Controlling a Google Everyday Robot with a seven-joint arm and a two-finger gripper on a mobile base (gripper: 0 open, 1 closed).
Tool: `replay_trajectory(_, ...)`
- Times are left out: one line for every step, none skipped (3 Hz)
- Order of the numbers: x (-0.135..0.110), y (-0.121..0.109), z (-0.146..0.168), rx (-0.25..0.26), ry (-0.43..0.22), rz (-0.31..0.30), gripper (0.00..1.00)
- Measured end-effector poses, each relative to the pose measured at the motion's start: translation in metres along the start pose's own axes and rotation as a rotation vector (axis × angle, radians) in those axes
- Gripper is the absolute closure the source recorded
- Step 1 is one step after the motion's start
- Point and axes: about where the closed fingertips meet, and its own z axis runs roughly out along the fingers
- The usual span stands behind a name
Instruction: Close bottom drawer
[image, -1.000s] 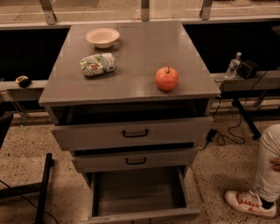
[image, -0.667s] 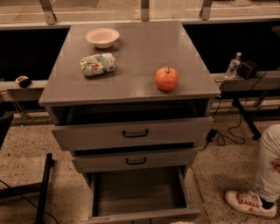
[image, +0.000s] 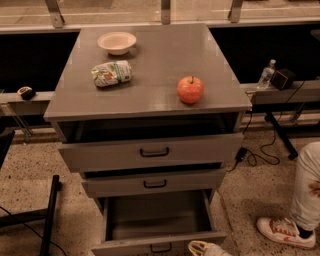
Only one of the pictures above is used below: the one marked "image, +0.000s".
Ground grey bottom drawer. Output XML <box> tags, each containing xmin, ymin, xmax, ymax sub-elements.
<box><xmin>92</xmin><ymin>190</ymin><xmax>226</xmax><ymax>256</ymax></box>

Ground person leg light trousers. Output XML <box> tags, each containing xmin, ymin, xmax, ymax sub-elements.
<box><xmin>290</xmin><ymin>142</ymin><xmax>320</xmax><ymax>231</ymax></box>

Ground small black yellow object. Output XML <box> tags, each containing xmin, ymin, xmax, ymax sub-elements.
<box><xmin>17</xmin><ymin>86</ymin><xmax>36</xmax><ymax>100</ymax></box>

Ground black metal stand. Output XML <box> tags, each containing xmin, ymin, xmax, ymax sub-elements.
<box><xmin>0</xmin><ymin>175</ymin><xmax>62</xmax><ymax>256</ymax></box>

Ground clear water bottle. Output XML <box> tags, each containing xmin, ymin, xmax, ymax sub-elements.
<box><xmin>257</xmin><ymin>59</ymin><xmax>276</xmax><ymax>90</ymax></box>

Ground red apple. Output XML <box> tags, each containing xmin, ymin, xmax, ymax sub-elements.
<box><xmin>177</xmin><ymin>76</ymin><xmax>204</xmax><ymax>104</ymax></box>

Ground grey drawer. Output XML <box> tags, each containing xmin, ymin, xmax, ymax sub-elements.
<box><xmin>92</xmin><ymin>190</ymin><xmax>226</xmax><ymax>256</ymax></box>
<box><xmin>59</xmin><ymin>133</ymin><xmax>243</xmax><ymax>173</ymax></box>
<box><xmin>82</xmin><ymin>169</ymin><xmax>226</xmax><ymax>198</ymax></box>

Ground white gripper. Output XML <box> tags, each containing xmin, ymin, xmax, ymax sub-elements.
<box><xmin>188</xmin><ymin>241</ymin><xmax>232</xmax><ymax>256</ymax></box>

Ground small black box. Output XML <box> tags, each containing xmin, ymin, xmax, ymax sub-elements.
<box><xmin>271</xmin><ymin>68</ymin><xmax>296</xmax><ymax>90</ymax></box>

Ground crumpled snack bag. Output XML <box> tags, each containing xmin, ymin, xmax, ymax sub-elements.
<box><xmin>91</xmin><ymin>60</ymin><xmax>132</xmax><ymax>88</ymax></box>

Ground black power adapter cable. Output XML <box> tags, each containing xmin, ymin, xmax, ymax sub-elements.
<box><xmin>226</xmin><ymin>79</ymin><xmax>306</xmax><ymax>173</ymax></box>

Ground white bowl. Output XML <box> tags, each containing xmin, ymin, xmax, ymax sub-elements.
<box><xmin>97</xmin><ymin>32</ymin><xmax>137</xmax><ymax>56</ymax></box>

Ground white red sneaker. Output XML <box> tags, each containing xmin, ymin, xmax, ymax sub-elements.
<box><xmin>256</xmin><ymin>217</ymin><xmax>316</xmax><ymax>249</ymax></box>

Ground grey drawer cabinet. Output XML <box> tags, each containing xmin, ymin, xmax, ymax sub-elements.
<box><xmin>44</xmin><ymin>24</ymin><xmax>251</xmax><ymax>182</ymax></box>

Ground grey top drawer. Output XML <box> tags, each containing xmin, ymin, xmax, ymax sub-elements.
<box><xmin>59</xmin><ymin>133</ymin><xmax>243</xmax><ymax>173</ymax></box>

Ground person hand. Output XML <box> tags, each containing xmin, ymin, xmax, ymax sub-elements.
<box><xmin>309</xmin><ymin>182</ymin><xmax>320</xmax><ymax>197</ymax></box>

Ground grey middle drawer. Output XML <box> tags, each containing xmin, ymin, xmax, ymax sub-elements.
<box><xmin>82</xmin><ymin>169</ymin><xmax>226</xmax><ymax>198</ymax></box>

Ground black table leg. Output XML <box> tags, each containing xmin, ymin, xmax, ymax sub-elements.
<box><xmin>265</xmin><ymin>112</ymin><xmax>298</xmax><ymax>160</ymax></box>

